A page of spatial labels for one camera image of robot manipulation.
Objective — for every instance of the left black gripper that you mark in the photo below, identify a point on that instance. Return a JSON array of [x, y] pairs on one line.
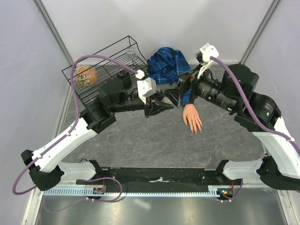
[[153, 103]]

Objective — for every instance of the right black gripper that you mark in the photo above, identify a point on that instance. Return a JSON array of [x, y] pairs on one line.
[[187, 82]]

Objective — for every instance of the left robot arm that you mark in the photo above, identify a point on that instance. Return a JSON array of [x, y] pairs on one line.
[[46, 167]]

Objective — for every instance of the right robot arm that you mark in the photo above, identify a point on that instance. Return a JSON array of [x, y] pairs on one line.
[[257, 113]]

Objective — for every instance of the mannequin hand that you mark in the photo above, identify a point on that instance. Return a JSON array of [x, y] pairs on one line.
[[192, 119]]

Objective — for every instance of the blue plaid shirt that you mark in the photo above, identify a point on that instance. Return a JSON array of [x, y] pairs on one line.
[[165, 66]]

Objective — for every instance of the black mug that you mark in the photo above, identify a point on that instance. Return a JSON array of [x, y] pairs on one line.
[[123, 74]]

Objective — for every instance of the clear glass cup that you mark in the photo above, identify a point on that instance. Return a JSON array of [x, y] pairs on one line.
[[130, 53]]

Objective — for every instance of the brown floral ceramic bowl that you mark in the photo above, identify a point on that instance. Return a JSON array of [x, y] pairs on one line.
[[86, 76]]

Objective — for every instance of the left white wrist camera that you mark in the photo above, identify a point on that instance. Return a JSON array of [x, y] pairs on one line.
[[146, 88]]

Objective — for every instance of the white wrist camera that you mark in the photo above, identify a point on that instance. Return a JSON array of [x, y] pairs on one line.
[[203, 56], [146, 88]]

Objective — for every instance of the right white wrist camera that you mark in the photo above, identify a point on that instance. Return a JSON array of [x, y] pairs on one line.
[[203, 56]]

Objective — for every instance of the black wire dish rack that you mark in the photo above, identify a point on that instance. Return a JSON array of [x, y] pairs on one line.
[[107, 69]]

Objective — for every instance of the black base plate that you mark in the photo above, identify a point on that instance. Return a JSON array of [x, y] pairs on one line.
[[159, 179]]

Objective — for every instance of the blue slotted cable duct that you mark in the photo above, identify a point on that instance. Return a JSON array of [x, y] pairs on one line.
[[93, 192]]

